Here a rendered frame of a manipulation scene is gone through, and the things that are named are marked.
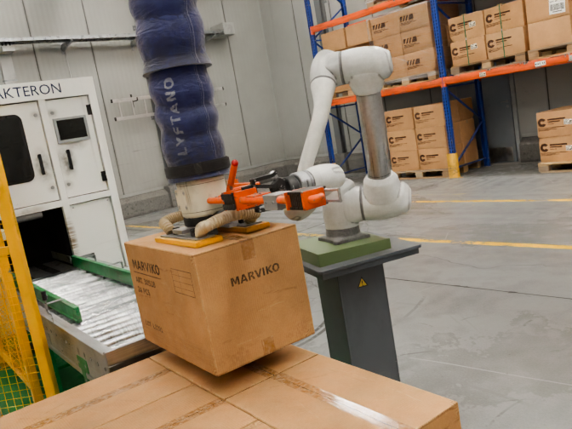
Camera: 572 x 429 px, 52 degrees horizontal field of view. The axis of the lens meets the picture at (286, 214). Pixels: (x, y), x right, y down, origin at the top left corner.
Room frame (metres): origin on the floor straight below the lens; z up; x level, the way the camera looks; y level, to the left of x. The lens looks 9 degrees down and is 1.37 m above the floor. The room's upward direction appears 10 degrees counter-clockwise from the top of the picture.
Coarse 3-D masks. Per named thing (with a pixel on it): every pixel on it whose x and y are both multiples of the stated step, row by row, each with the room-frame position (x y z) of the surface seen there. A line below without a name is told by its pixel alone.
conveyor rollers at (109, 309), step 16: (64, 272) 4.26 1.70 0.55; (80, 272) 4.21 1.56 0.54; (48, 288) 3.83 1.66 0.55; (64, 288) 3.79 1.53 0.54; (80, 288) 3.68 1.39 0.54; (96, 288) 3.57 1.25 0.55; (112, 288) 3.53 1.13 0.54; (128, 288) 3.49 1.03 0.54; (80, 304) 3.24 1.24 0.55; (96, 304) 3.20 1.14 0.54; (112, 304) 3.15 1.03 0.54; (128, 304) 3.11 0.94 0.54; (96, 320) 2.91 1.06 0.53; (112, 320) 2.81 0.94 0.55; (128, 320) 2.82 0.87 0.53; (96, 336) 2.64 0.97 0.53; (112, 336) 2.60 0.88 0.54; (128, 336) 2.55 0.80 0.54
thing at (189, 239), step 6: (174, 228) 2.04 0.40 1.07; (192, 228) 1.95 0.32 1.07; (174, 234) 2.04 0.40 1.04; (180, 234) 2.03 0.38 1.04; (186, 234) 2.01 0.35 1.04; (192, 234) 1.93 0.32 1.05; (210, 234) 1.91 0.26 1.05; (156, 240) 2.10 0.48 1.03; (162, 240) 2.05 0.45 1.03; (168, 240) 2.01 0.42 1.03; (174, 240) 1.96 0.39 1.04; (180, 240) 1.93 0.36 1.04; (186, 240) 1.91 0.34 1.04; (192, 240) 1.88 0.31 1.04; (198, 240) 1.86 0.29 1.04; (204, 240) 1.85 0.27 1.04; (210, 240) 1.86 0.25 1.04; (216, 240) 1.87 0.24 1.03; (222, 240) 1.88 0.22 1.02; (186, 246) 1.89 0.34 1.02; (192, 246) 1.85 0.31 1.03; (198, 246) 1.83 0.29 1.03
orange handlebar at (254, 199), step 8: (240, 184) 2.32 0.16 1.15; (248, 184) 2.27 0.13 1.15; (256, 184) 2.22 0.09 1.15; (264, 192) 1.75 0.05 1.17; (320, 192) 1.53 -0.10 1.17; (208, 200) 1.96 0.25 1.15; (216, 200) 1.91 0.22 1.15; (240, 200) 1.78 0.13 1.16; (248, 200) 1.75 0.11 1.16; (256, 200) 1.71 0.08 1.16; (280, 200) 1.60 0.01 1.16; (312, 200) 1.50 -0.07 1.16; (320, 200) 1.51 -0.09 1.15
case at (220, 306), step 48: (144, 240) 2.19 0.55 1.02; (240, 240) 1.84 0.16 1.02; (288, 240) 1.94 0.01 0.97; (144, 288) 2.14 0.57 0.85; (192, 288) 1.78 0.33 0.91; (240, 288) 1.82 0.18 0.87; (288, 288) 1.92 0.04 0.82; (192, 336) 1.84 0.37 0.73; (240, 336) 1.80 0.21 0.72; (288, 336) 1.90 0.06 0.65
